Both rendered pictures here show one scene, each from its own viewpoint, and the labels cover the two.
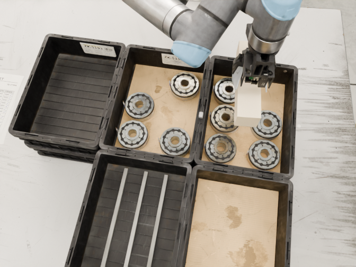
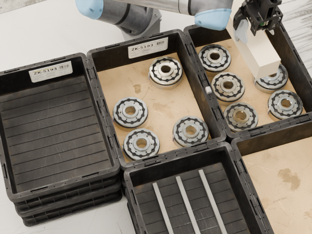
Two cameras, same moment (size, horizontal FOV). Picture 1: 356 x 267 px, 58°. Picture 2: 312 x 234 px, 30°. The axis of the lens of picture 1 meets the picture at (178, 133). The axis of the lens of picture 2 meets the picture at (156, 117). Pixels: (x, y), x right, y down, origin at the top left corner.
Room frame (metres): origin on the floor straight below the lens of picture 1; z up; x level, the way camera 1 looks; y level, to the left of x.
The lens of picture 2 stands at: (-0.24, 0.51, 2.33)
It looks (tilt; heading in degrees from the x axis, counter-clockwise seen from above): 60 degrees down; 329
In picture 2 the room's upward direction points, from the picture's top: 1 degrees clockwise
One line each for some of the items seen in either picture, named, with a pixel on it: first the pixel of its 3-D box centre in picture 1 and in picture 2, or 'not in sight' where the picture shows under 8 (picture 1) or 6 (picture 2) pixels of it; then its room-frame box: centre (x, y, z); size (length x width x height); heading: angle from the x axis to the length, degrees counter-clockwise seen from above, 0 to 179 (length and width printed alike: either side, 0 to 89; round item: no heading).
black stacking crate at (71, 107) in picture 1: (75, 95); (52, 131); (0.57, 0.35, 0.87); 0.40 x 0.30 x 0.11; 167
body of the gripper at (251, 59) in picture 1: (259, 60); (262, 5); (0.43, -0.20, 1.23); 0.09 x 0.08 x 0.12; 172
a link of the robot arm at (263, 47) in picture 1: (268, 35); not in sight; (0.44, -0.20, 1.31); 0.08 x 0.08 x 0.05
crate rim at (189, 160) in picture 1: (157, 100); (153, 95); (0.51, 0.06, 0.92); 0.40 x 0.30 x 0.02; 167
